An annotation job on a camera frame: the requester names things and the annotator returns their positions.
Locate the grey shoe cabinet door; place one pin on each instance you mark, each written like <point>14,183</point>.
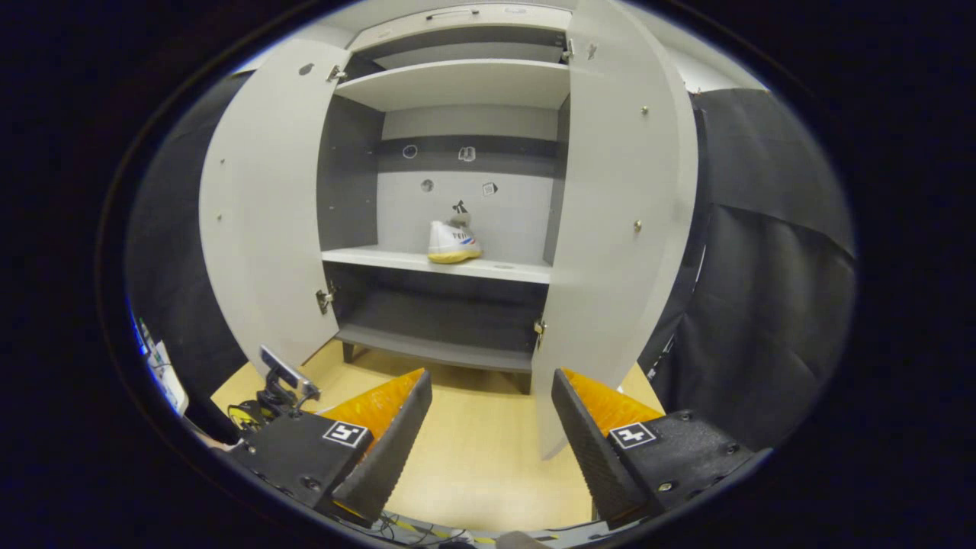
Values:
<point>267,213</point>
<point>618,229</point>

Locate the white sneaker shoe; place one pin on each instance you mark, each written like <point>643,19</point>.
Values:
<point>451,244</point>

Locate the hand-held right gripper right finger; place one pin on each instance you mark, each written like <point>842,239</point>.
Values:
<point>598,450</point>

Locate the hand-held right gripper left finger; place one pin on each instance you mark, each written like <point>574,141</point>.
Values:
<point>389,450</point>

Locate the black backdrop cloth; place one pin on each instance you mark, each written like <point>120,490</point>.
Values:
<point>762,305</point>

